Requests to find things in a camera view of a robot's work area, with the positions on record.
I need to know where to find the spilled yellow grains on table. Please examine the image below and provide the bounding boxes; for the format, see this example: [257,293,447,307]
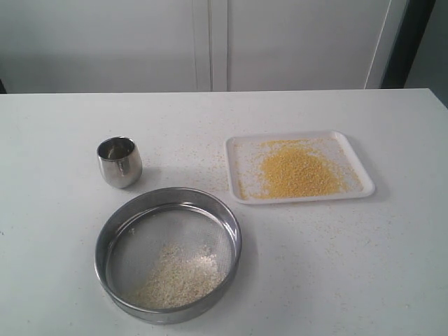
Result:
[143,105,228,193]

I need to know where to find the white rice grains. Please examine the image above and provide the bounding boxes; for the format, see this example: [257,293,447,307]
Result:
[126,244,225,309]

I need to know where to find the stainless steel cup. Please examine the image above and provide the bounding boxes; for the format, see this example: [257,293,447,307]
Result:
[97,136,143,189]

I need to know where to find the yellow millet grains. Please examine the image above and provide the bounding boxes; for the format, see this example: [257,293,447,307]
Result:
[234,138,363,200]

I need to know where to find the round stainless steel sieve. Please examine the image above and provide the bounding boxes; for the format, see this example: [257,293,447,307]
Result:
[94,187,242,325]

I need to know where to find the white rectangular plastic tray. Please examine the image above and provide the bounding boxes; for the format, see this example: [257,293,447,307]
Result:
[224,130,375,205]

